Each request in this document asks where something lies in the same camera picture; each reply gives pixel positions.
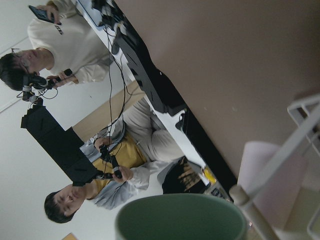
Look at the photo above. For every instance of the green plastic cup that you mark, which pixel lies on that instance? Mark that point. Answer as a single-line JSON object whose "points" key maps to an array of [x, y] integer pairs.
{"points": [[182, 216]]}

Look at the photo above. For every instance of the pink plastic cup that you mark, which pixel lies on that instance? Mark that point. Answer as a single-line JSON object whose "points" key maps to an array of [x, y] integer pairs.
{"points": [[279, 193]]}

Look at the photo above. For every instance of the white wire cup rack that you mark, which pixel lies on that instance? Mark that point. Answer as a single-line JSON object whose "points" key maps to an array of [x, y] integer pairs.
{"points": [[303, 222]]}

